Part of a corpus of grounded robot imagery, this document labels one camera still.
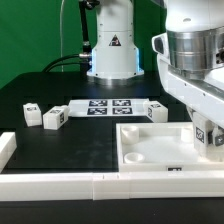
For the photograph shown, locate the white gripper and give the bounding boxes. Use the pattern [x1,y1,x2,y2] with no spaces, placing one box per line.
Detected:
[157,54,224,147]

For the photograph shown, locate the white square tabletop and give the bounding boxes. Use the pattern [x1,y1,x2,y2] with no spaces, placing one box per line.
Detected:
[116,122,224,172]

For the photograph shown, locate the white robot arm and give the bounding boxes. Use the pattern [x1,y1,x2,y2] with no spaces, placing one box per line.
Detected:
[87,0,224,146]

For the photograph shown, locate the white U-shaped obstacle fence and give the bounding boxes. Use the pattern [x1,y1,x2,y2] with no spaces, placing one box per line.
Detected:
[0,132,224,201]

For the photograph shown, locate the white sheet with tag markers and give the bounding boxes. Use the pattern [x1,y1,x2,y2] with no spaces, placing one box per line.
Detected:
[69,99,147,117]

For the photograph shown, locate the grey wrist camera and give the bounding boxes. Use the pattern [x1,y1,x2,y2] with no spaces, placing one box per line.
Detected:
[151,33,167,55]

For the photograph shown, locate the black cables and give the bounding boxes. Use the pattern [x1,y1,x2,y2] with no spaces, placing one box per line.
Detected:
[42,0,101,73]

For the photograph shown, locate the white cable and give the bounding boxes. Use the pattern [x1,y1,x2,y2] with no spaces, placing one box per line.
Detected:
[59,0,66,73]

